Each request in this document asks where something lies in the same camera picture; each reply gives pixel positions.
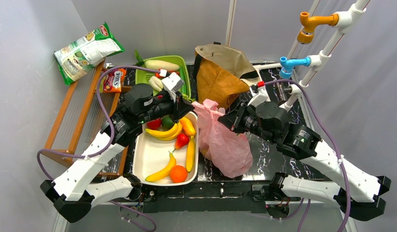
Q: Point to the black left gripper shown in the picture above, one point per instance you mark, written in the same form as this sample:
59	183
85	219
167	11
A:
182	106

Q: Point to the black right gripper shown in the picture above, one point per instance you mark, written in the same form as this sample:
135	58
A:
235	118

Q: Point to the pink plastic grocery bag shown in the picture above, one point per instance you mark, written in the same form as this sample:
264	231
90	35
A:
228	151

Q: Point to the brown paper bag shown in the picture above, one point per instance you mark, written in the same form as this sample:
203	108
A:
222	73

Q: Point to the green chips bag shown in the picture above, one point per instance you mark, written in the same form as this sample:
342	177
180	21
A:
81	56

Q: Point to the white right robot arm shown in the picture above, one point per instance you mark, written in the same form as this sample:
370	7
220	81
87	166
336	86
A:
354	191

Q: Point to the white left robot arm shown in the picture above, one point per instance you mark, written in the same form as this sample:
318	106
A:
72	193

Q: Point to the yellow banana by bag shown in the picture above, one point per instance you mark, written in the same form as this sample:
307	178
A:
190	154

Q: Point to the orange candy bag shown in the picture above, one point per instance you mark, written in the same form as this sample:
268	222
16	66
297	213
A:
113	82

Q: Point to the orange mango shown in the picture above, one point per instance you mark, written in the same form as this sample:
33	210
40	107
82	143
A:
188	127

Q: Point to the green lime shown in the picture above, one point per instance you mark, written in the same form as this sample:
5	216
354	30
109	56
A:
167	122

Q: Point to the yellow banana bunch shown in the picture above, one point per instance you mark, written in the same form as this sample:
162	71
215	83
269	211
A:
166	135

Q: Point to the red apple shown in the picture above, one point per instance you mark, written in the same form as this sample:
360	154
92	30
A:
154	124

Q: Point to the green white leek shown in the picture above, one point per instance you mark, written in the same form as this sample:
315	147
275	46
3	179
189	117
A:
156	83

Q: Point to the orange carrot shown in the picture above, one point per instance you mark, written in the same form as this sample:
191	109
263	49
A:
164	76

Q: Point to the green vegetable tray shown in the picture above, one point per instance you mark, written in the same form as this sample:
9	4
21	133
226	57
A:
144	76

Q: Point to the white radish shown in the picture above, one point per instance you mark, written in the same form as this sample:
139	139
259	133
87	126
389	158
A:
160	64

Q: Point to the single yellow banana lower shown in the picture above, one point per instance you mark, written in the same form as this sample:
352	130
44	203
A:
164	172

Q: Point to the white fruit tray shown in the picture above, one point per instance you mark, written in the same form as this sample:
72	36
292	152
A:
152	155

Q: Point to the orange fruit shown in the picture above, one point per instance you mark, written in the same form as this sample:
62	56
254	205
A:
178	174

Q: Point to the blue faucet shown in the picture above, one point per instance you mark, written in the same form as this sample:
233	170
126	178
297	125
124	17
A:
287	66

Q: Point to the wooden rack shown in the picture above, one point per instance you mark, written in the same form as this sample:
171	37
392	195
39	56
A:
77	122

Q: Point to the orange faucet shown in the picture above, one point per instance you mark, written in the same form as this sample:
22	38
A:
310	23

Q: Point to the aluminium base frame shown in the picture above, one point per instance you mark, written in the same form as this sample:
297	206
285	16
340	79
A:
74	193

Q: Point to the white pipe frame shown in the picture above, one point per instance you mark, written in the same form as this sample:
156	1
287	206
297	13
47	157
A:
347	19

